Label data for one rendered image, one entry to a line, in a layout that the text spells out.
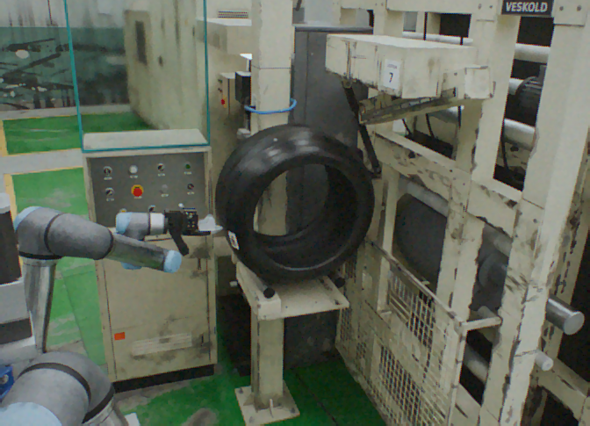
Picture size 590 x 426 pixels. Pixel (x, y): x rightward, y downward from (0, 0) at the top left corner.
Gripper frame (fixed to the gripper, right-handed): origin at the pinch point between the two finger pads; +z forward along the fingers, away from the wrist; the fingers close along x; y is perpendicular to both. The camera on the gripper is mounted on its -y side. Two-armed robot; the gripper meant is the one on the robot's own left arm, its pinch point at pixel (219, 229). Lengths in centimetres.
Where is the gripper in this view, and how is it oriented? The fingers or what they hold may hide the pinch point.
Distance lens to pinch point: 191.9
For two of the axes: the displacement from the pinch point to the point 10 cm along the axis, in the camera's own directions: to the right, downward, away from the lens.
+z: 9.4, 0.2, 3.5
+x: -3.2, -3.5, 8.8
